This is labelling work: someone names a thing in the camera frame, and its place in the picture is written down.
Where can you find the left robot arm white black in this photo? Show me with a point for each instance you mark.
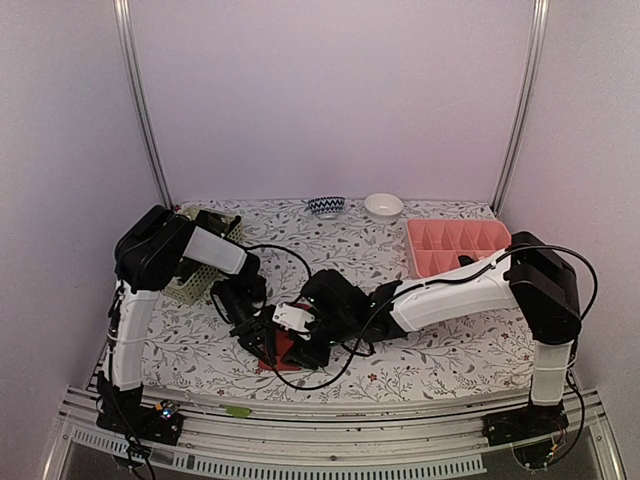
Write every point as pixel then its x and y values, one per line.
pixel 146 260

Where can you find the red cloth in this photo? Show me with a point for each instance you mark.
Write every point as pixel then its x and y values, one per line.
pixel 287 345

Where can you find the black striped underwear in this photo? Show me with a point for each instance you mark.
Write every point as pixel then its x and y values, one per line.
pixel 465 260

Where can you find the left aluminium frame post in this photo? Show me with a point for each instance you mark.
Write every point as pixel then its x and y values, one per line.
pixel 124 26

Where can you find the aluminium frame post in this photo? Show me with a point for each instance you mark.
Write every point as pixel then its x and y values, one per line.
pixel 531 67
pixel 124 26

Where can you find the floral patterned table mat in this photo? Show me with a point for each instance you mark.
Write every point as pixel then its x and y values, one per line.
pixel 189 348

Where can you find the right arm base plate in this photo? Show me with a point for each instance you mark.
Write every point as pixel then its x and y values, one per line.
pixel 523 423

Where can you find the front aluminium rail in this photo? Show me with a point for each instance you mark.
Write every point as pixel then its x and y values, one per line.
pixel 429 439

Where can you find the small white bowl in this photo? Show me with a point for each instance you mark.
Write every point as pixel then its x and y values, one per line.
pixel 383 208

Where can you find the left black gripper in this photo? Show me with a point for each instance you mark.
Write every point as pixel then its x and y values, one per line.
pixel 254 332

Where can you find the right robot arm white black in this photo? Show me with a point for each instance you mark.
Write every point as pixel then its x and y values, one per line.
pixel 528 274

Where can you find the beige perforated plastic basket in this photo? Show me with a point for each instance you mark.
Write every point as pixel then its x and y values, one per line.
pixel 191 278

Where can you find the blue white zigzag bowl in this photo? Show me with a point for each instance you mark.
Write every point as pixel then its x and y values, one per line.
pixel 327 206

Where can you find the green tape piece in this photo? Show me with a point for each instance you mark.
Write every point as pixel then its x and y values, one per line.
pixel 235 411

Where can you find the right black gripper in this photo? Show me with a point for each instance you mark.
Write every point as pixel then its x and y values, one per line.
pixel 305 356

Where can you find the pink divided organizer tray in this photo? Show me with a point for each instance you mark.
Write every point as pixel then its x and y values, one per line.
pixel 433 245

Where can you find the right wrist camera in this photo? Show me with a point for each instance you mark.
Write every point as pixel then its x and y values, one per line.
pixel 292 318

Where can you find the right aluminium frame post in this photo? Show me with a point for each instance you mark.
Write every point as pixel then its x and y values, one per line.
pixel 531 67

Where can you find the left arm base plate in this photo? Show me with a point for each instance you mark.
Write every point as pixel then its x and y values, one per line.
pixel 143 423

